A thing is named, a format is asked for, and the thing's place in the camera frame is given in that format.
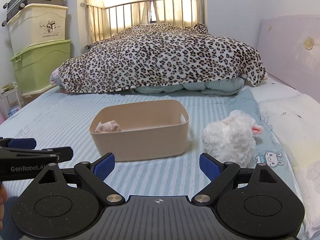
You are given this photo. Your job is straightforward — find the teal quilted comforter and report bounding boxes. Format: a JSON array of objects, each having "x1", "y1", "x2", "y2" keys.
[{"x1": 132, "y1": 77, "x2": 245, "y2": 96}]

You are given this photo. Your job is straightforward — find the person's left hand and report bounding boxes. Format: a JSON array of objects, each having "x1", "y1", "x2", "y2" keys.
[{"x1": 0, "y1": 184, "x2": 8, "y2": 230}]

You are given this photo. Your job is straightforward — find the pink bed headboard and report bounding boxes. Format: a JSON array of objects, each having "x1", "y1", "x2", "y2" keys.
[{"x1": 258, "y1": 15, "x2": 320, "y2": 101}]

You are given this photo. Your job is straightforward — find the beige plastic storage bin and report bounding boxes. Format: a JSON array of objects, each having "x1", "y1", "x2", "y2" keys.
[{"x1": 89, "y1": 100, "x2": 189, "y2": 161}]

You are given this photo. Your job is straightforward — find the white fluffy plush sheep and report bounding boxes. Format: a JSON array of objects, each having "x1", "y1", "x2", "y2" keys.
[{"x1": 202, "y1": 109, "x2": 263, "y2": 168}]

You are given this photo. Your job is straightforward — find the blue striped bed sheet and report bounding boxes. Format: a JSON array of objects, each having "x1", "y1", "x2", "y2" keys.
[{"x1": 1, "y1": 88, "x2": 260, "y2": 197}]

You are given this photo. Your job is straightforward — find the yellow window curtain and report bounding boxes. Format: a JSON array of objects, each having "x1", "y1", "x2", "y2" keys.
[{"x1": 76, "y1": 0, "x2": 207, "y2": 48}]

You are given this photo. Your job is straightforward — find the pink knit drawstring pouch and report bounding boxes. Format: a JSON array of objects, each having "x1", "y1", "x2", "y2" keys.
[{"x1": 95, "y1": 120, "x2": 121, "y2": 133}]

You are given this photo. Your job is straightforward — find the green plastic storage box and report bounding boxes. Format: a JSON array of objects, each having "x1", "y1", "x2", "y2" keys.
[{"x1": 10, "y1": 40, "x2": 71, "y2": 94}]

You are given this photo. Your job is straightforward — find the white wire rack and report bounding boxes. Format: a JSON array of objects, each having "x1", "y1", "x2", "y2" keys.
[{"x1": 1, "y1": 81, "x2": 23, "y2": 120}]

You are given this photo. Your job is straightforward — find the blue grey rabbit blanket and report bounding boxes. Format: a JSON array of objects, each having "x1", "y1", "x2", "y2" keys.
[{"x1": 224, "y1": 87, "x2": 313, "y2": 238}]

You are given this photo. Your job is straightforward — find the white pillow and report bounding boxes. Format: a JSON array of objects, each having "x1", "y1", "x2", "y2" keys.
[{"x1": 251, "y1": 78, "x2": 319, "y2": 239}]

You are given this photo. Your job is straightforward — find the leopard print blanket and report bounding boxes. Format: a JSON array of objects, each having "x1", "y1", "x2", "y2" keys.
[{"x1": 50, "y1": 23, "x2": 266, "y2": 94}]

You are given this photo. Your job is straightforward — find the metal bed rail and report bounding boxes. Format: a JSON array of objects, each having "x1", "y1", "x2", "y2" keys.
[{"x1": 80, "y1": 0, "x2": 208, "y2": 51}]

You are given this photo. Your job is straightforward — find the cream plastic storage box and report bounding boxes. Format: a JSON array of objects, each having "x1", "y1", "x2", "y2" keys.
[{"x1": 7, "y1": 3, "x2": 68, "y2": 55}]

